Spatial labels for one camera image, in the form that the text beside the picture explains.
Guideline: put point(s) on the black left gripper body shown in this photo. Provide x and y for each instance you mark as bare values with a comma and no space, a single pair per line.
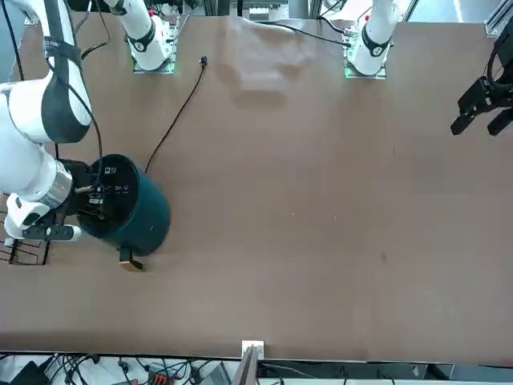
506,60

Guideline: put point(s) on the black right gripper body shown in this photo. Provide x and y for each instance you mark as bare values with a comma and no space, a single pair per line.
80,176

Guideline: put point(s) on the green air fryer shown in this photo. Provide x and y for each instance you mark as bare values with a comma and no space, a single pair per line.
148,212

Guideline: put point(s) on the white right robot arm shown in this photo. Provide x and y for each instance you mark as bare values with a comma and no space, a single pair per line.
24,108

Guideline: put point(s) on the large black power adapter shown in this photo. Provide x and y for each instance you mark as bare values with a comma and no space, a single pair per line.
28,373

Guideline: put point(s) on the long ribbed power adapter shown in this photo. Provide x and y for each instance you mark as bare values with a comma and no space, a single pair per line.
216,375

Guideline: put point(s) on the aluminium profile post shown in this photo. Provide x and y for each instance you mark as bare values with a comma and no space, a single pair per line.
250,361

